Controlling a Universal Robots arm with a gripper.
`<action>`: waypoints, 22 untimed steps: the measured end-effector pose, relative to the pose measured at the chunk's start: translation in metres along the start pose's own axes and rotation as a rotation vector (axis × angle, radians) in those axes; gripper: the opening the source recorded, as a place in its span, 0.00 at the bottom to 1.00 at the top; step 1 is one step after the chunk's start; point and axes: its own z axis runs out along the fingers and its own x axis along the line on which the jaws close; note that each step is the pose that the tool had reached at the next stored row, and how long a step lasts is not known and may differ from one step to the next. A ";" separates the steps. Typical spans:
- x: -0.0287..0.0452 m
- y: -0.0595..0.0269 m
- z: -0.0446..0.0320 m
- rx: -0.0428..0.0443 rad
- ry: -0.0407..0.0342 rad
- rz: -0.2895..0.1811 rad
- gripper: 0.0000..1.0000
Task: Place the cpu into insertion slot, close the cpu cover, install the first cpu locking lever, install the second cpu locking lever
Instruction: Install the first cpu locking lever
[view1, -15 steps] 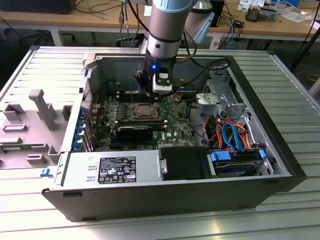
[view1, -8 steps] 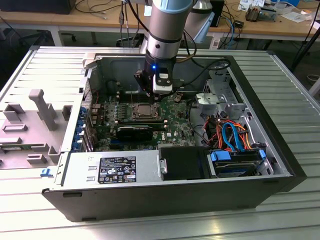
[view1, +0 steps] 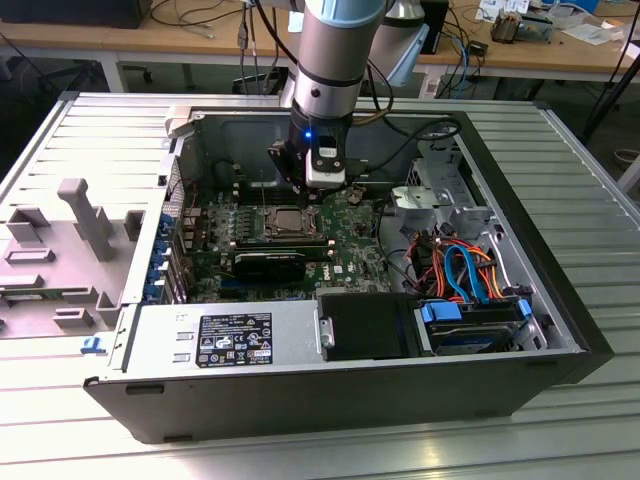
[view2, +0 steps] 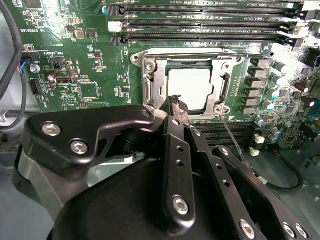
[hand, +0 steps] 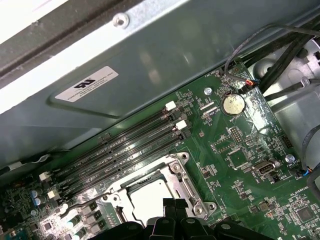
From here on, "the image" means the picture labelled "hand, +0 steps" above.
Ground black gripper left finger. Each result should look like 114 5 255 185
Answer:
109 197 176 240

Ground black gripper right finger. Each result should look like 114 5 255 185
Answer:
174 198 253 240

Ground silver CPU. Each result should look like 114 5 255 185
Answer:
127 181 181 221

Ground metal socket cover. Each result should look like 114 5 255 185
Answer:
107 159 208 226

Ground CPU socket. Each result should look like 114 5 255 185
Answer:
101 152 218 226

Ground RAM slot with black latches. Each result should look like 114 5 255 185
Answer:
46 109 181 191
56 129 192 205

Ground RAM slot with white latches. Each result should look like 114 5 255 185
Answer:
38 101 177 182
46 119 188 200

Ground metal locking lever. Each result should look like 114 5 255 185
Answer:
59 196 108 218

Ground green motherboard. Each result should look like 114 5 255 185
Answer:
0 59 320 240

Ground metal internal USB port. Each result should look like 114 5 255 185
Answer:
252 161 278 179

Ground round coin cell battery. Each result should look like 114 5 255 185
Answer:
221 94 246 116

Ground silver metal drive cage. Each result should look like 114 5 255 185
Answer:
249 37 320 181

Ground white label sticker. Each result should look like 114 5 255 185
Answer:
54 65 120 101

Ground black and silver PC case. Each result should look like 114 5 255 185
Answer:
0 0 320 240

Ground thick black cable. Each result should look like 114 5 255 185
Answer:
257 32 318 90

